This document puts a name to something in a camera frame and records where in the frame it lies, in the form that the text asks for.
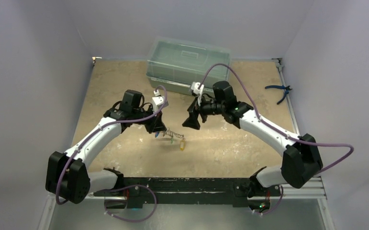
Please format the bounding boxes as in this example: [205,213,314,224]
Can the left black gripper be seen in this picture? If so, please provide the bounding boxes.
[132,104,167,134]

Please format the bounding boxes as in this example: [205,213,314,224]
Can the yellow key tag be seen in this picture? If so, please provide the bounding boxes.
[179,140,186,151]

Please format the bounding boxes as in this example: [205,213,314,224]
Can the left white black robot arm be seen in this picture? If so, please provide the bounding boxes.
[45,85,168,205]

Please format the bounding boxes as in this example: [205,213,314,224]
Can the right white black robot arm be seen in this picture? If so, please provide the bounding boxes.
[182,81,323,198]

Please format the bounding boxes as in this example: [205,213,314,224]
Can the clear green plastic storage box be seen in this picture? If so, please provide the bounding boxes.
[146,37,231,95]

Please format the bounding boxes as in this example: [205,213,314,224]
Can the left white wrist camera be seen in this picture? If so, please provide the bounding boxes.
[151,89,168,112]

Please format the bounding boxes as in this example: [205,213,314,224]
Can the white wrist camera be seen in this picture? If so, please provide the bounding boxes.
[190,82,204,106]
[151,89,168,112]

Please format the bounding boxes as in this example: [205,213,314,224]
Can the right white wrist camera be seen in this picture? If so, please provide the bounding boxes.
[190,82,204,106]

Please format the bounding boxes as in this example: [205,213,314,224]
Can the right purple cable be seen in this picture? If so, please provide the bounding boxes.
[199,63,355,217]

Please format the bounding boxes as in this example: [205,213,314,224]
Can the blue handled pliers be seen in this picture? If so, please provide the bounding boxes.
[265,84,293,105]

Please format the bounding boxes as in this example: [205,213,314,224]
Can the aluminium frame rail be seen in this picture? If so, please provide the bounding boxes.
[46,177,327,200]

